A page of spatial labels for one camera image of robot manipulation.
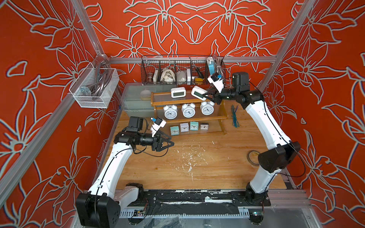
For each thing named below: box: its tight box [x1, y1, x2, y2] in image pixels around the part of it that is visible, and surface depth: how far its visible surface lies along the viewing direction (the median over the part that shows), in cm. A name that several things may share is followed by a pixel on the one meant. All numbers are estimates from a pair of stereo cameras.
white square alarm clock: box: [179, 122, 190, 133], surface depth 99 cm
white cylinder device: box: [191, 85, 209, 101], surface depth 74 cm
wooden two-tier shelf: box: [150, 91, 228, 136], surface depth 90 cm
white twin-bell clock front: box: [163, 104, 178, 120], surface depth 87 cm
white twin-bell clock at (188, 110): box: [181, 102, 196, 119], surface depth 87 cm
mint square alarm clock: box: [170, 125, 180, 136], surface depth 97 cm
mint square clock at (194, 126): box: [189, 121, 199, 131], surface depth 100 cm
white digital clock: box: [170, 86, 187, 99], surface depth 81 cm
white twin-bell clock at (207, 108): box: [200, 100, 215, 116], surface depth 89 cm
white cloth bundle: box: [160, 67, 176, 84], surface depth 92 cm
